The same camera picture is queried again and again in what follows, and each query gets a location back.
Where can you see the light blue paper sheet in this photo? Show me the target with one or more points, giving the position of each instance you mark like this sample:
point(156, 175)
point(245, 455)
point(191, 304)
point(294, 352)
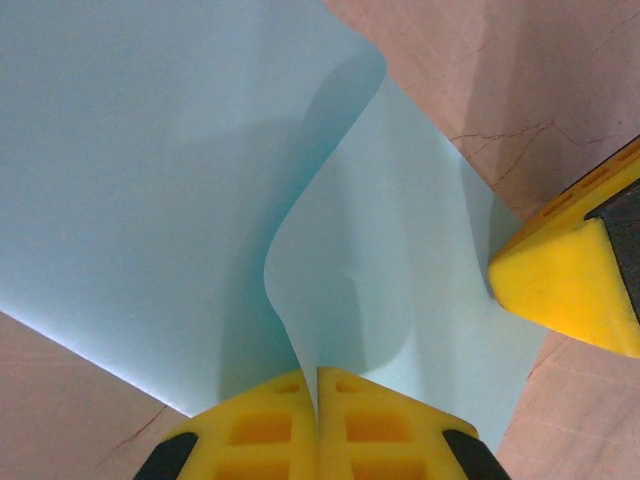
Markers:
point(150, 150)

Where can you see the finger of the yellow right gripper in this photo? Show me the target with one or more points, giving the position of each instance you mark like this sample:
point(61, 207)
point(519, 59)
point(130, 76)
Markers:
point(555, 285)

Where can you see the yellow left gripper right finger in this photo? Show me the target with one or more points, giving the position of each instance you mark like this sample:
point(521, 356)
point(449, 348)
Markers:
point(332, 435)

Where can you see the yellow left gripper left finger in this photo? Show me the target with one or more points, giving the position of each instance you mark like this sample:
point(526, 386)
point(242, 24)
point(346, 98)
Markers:
point(302, 435)

